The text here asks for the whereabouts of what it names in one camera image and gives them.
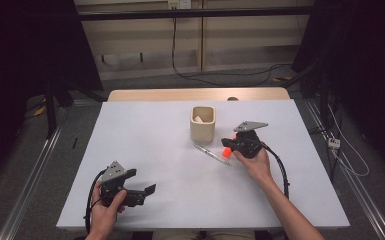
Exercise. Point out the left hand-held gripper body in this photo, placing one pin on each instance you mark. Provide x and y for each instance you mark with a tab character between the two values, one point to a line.
113	171

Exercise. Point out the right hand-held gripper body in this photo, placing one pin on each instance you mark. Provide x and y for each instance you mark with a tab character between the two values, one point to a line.
250	143

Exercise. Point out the orange highlighter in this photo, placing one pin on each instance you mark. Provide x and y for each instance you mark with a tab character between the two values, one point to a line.
226	153

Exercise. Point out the silver pen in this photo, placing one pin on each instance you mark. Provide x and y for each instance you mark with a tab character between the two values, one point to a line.
210	154

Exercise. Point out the beige square pen holder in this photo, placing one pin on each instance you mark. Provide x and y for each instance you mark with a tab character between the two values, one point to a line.
202	131

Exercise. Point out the person's right hand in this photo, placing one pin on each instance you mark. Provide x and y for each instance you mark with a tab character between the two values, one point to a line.
258	168

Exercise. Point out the person's left hand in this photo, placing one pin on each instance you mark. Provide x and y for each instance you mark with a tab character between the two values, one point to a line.
105	220

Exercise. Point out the white table board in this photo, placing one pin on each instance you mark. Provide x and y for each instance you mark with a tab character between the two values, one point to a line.
180	200

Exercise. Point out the small black floor strip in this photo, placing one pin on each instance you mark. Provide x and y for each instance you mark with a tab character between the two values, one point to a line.
75	143

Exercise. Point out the wooden desk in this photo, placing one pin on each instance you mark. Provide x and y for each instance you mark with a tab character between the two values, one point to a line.
166	94

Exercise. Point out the white power strip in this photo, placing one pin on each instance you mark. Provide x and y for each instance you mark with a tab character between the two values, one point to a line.
334	143

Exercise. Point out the black stand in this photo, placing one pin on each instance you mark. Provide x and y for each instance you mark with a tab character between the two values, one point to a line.
50	110

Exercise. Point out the wooden shelf unit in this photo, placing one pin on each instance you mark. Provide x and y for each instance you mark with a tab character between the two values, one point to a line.
246	43

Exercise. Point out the black horizontal bar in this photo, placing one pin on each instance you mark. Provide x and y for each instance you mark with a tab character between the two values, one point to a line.
196	13

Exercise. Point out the black curtain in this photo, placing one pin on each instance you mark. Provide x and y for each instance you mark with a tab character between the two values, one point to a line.
23	66
366	66

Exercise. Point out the metal floor rail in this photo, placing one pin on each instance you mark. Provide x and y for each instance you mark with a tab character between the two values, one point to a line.
33	176
356	186

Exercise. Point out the white wall outlet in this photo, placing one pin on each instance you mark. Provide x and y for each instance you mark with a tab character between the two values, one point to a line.
179	4

